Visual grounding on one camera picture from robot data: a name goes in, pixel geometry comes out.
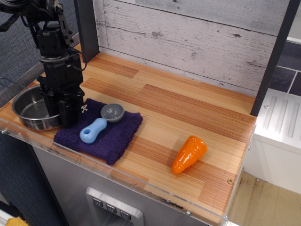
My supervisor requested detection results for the silver dispenser button panel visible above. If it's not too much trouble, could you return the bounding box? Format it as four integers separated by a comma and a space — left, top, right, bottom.
86, 187, 144, 226

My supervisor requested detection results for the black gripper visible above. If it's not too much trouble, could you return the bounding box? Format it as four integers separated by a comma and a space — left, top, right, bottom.
38, 53, 84, 128

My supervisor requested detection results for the clear acrylic front guard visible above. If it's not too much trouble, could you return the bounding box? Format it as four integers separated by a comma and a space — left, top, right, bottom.
0, 119, 229, 226

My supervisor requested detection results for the dark grey post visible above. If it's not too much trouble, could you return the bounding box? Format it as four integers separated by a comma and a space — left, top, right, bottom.
250, 0, 301, 117
73, 0, 99, 63

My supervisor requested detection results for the blue grey toy scoop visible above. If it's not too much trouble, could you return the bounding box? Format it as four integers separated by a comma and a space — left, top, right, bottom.
79, 103, 125, 144

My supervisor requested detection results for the white ridged appliance top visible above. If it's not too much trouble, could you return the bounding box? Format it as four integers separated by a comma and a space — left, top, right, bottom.
255, 89, 301, 148

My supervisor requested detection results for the purple towel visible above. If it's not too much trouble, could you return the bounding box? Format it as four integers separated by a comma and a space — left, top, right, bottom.
54, 98, 143, 165

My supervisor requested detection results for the right dark grey post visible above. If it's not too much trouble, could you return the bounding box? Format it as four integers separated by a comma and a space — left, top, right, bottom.
250, 0, 301, 117

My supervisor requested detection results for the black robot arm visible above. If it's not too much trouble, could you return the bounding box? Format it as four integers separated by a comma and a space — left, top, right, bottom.
0, 0, 86, 128

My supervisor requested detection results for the yellow object at corner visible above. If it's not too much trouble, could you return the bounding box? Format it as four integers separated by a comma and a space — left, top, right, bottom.
5, 217, 29, 226

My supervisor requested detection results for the orange plastic carrot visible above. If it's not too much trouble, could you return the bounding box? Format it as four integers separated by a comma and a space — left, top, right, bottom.
171, 136, 207, 174

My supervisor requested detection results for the left dark grey post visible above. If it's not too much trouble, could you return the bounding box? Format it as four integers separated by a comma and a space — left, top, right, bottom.
73, 0, 99, 63

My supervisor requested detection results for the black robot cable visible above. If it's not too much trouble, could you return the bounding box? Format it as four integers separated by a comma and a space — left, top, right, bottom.
68, 46, 88, 72

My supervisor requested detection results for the metal pot with wire handle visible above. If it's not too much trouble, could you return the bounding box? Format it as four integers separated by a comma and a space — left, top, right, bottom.
8, 79, 62, 131

